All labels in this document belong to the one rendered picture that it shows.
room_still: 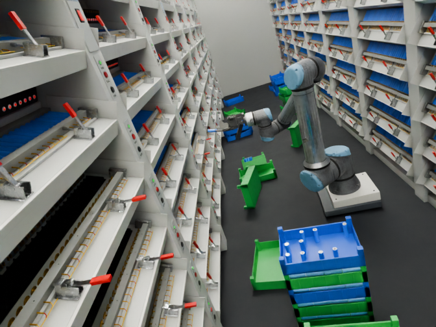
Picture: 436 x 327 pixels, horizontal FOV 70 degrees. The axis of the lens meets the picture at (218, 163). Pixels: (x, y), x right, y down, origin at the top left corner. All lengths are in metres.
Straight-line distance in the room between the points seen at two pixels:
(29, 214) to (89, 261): 0.18
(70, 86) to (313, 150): 1.28
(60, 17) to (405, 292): 1.60
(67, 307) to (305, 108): 1.40
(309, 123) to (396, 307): 0.92
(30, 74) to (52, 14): 0.29
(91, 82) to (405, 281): 1.49
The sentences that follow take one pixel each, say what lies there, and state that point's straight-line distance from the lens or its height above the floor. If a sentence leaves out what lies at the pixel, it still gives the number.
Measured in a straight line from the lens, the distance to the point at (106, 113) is 0.93.
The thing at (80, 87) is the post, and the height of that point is 1.21.
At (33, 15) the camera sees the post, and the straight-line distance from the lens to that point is 0.96.
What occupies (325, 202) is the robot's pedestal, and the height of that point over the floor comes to 0.06.
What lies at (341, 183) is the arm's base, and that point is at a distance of 2.03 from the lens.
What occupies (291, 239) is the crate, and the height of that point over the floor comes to 0.32.
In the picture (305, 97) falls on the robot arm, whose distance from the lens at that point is 1.68.
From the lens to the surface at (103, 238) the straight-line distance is 0.74.
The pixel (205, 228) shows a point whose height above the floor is 0.34.
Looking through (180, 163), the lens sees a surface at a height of 0.72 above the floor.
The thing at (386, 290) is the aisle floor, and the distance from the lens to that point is 1.66.
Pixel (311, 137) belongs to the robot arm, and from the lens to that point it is 1.76.
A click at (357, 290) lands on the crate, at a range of 1.39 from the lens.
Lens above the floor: 1.25
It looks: 23 degrees down
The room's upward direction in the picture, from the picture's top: 19 degrees counter-clockwise
